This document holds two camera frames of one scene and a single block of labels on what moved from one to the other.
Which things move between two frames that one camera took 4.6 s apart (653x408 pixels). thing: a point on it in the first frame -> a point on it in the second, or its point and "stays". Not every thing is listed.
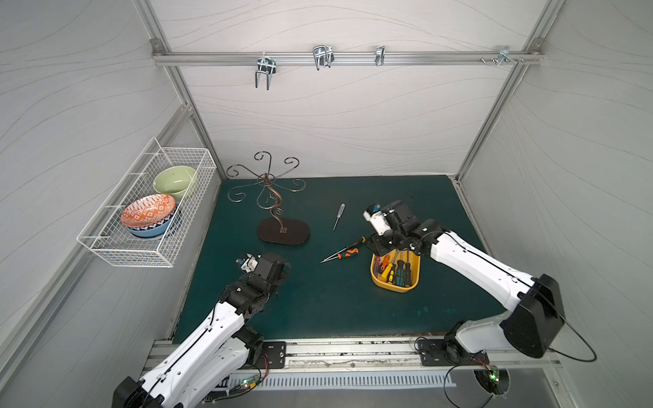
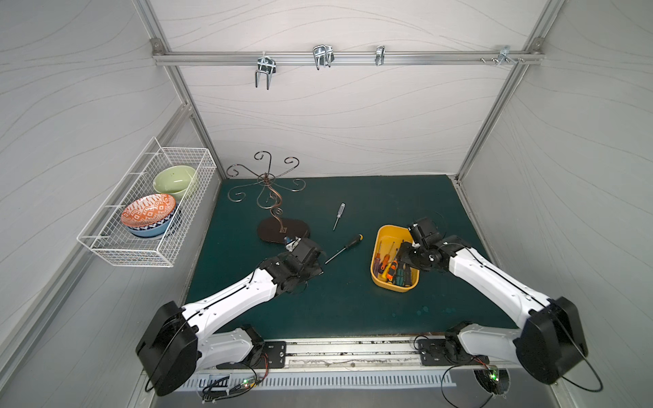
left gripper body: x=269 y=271 -> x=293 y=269
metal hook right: x=503 y=55 stays
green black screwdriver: x=400 y=274 stays
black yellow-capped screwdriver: x=407 y=277 stays
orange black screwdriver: x=347 y=251 -> x=393 y=268
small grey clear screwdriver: x=338 y=215 stays
